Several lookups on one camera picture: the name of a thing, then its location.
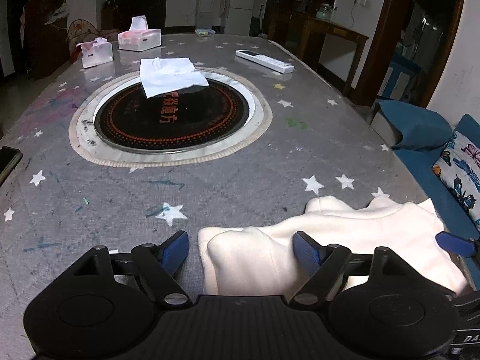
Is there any cream fabric garment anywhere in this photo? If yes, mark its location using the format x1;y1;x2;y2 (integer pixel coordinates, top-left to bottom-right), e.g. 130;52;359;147
197;195;470;296

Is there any butterfly print cushion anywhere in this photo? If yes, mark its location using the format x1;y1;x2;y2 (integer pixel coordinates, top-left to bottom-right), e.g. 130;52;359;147
432;132;480;229

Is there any blue covered sofa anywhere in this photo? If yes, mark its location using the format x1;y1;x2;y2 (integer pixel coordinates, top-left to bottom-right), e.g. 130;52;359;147
368;98;480;241

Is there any round black induction cooktop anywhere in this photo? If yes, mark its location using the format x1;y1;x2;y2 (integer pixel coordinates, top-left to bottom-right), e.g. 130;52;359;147
94;79;249;154

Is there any white tissue sheet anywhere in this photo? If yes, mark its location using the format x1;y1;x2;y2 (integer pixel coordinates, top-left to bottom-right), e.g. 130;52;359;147
139;58;209;98

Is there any black smartphone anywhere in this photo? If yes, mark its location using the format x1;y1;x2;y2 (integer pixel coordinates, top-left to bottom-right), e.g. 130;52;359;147
0;146;23;185

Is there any dark wooden side table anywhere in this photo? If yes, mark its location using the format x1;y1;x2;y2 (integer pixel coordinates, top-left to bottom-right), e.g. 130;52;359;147
295;12;368;97

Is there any white remote control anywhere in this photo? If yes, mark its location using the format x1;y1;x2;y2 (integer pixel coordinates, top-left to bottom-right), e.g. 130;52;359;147
235;49;295;74

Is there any small pink tissue pack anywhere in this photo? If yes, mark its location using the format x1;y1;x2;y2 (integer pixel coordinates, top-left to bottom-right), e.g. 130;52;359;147
77;37;113;69

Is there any large pink tissue box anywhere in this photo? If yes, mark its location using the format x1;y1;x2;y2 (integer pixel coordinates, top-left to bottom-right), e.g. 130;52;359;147
118;16;162;52

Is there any small clear plastic container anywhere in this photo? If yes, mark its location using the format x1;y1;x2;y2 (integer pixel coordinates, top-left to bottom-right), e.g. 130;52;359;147
195;28;216;38

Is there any white refrigerator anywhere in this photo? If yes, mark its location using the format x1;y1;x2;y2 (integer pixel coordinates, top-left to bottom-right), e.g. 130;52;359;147
223;0;255;36

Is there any water dispenser with blue bottle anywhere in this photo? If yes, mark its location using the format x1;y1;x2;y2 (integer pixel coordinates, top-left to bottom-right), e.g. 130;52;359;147
194;0;215;30

